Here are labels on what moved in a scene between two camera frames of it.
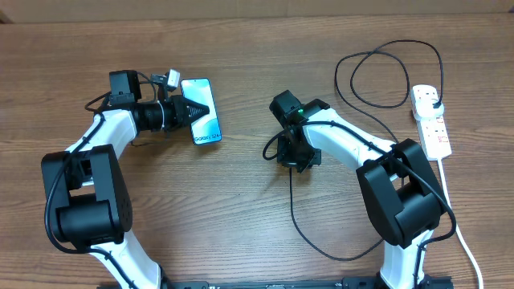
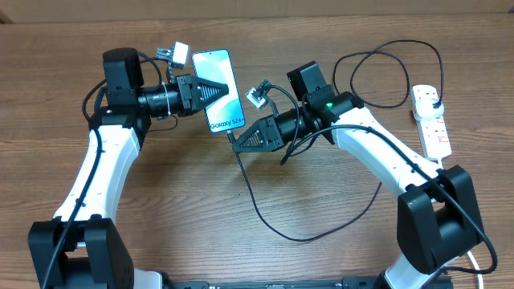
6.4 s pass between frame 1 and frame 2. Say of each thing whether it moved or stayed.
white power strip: stayed
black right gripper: moved
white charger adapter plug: stayed
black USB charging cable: moved
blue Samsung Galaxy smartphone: moved
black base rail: stayed
